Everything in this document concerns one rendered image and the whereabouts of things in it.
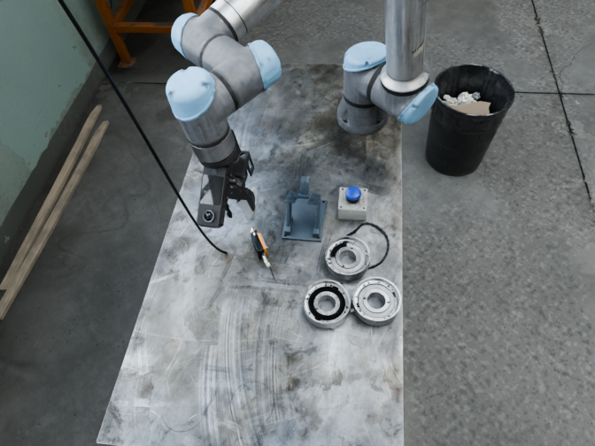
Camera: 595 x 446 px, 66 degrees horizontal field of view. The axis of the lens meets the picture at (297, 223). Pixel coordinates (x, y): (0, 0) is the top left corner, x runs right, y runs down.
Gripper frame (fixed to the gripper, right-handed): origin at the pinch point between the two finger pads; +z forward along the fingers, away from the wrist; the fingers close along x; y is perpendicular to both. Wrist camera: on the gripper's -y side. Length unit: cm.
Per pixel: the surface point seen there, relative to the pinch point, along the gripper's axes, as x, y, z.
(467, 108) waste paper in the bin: -57, 110, 72
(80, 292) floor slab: 100, 7, 92
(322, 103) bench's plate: -6, 56, 21
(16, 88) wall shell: 149, 86, 49
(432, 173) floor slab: -46, 99, 105
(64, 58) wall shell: 153, 126, 64
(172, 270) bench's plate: 19.4, -7.5, 15.9
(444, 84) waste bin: -46, 122, 70
